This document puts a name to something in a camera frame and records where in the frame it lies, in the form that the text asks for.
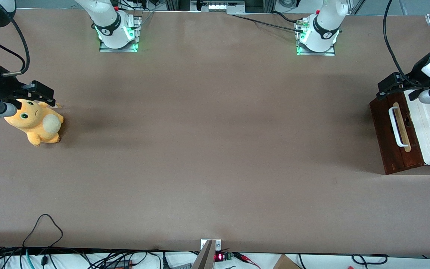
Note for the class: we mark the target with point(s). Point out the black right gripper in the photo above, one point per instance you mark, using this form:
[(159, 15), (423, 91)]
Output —
[(3, 86)]

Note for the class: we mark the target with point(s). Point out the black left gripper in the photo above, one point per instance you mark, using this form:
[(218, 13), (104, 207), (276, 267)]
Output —
[(417, 75)]

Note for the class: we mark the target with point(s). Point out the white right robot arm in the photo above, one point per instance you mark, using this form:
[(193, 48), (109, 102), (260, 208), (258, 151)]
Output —
[(106, 22)]

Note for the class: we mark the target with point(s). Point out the dark brown wooden drawer unit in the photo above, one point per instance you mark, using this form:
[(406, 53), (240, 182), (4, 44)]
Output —
[(381, 130)]

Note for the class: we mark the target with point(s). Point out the orange plush toy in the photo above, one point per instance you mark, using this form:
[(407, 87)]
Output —
[(39, 129)]

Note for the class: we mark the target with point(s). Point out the device with white lights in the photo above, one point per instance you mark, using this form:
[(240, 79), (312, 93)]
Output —
[(218, 6)]

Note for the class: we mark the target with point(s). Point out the black power adapter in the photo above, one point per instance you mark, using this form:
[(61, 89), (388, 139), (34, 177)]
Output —
[(120, 264)]

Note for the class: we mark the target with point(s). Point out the brown cardboard piece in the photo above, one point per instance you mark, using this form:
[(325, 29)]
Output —
[(286, 263)]

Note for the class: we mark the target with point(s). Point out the red clip leads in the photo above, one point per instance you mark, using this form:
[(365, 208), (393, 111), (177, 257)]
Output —
[(243, 256)]

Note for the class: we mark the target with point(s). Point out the red digit display module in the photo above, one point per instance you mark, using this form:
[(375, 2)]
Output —
[(219, 256)]

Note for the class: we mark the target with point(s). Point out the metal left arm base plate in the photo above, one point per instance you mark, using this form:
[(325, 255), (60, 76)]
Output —
[(330, 53)]

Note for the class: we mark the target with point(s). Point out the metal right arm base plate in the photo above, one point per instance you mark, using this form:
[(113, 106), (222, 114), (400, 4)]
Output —
[(105, 48)]

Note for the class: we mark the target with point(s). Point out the aluminium frame profile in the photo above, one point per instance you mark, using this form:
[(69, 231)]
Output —
[(172, 4)]

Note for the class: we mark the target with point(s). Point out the small metal mount bracket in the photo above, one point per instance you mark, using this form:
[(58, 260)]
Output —
[(218, 244)]

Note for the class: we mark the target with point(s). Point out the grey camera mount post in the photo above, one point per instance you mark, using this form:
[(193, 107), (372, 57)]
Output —
[(204, 259)]

